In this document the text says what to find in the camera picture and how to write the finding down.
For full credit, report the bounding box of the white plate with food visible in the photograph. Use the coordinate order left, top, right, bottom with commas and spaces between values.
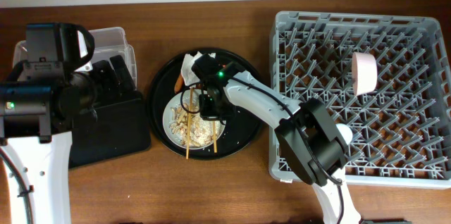
162, 89, 226, 150

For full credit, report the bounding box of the wooden chopstick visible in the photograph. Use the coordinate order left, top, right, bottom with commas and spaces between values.
185, 88, 194, 160
212, 120, 217, 153

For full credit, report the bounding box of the light blue cup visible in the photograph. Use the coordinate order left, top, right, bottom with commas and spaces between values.
336, 123, 353, 145

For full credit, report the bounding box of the crumpled white napkin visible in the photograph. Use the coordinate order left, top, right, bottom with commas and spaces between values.
180, 51, 217, 88

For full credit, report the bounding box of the clear plastic bin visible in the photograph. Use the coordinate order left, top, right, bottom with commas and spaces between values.
5, 23, 136, 92

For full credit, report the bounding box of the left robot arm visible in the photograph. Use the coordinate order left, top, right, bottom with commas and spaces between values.
1, 23, 149, 223

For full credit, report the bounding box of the pink bowl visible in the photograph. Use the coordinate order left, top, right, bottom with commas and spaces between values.
352, 52, 378, 96

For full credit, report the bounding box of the round black tray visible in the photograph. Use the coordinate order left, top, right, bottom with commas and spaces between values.
146, 47, 264, 161

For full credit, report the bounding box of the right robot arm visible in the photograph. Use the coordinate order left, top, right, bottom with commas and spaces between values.
181, 53, 362, 223

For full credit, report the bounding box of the grey dishwasher rack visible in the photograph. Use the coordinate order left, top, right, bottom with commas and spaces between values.
269, 11, 450, 189

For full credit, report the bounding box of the black rectangular tray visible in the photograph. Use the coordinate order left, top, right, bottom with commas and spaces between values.
68, 91, 151, 169

